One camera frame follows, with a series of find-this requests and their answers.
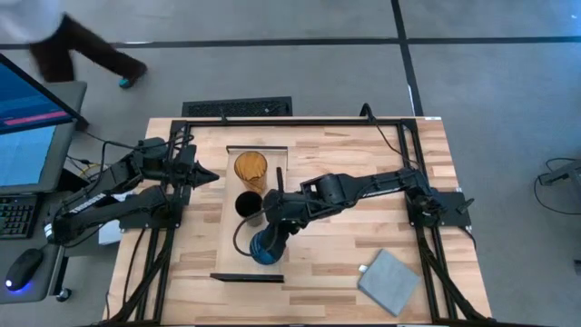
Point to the wooden shelf with black rails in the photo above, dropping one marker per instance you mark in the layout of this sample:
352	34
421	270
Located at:
227	254

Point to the person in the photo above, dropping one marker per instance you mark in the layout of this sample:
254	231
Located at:
59	50

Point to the black caster wheel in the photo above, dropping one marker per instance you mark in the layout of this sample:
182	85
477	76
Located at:
64	295

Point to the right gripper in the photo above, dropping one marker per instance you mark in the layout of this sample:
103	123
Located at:
283	206

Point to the white box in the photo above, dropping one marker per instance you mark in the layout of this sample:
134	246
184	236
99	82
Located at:
109	236

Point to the black desk crossbar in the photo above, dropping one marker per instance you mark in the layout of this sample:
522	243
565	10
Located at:
75	180

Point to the black plastic cup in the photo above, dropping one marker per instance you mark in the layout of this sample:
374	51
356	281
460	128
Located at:
248	204

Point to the blue ribbed plastic cup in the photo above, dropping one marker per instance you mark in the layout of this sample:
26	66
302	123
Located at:
261	255

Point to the tilted monitor dark blue screen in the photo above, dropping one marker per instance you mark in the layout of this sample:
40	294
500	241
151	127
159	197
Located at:
27	100

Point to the amber ribbed plastic cup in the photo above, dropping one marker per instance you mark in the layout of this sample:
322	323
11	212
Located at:
249	168

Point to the black floor vent grille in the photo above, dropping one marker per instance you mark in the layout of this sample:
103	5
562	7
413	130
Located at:
236	107

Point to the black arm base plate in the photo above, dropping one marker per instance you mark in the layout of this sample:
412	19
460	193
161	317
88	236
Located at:
454	213
150	222

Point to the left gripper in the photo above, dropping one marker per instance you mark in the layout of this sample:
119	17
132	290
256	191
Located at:
186	163

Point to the black aluminium table frame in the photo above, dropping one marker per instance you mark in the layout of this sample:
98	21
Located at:
295	122

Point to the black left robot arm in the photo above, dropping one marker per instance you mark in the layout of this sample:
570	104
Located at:
136	202

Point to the black computer mouse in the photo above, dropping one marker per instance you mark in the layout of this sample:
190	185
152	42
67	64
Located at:
25	268

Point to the grey folded cloth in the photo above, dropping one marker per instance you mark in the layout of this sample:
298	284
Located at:
388	284

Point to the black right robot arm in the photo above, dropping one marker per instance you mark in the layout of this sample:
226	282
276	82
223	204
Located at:
372	186

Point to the grey computer desk cart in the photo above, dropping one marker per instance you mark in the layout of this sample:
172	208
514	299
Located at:
52	277

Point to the grey-bezel monitor light blue screen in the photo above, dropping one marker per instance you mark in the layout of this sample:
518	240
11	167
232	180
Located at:
22	156

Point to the black keyboard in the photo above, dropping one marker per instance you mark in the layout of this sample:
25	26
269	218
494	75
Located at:
16	218

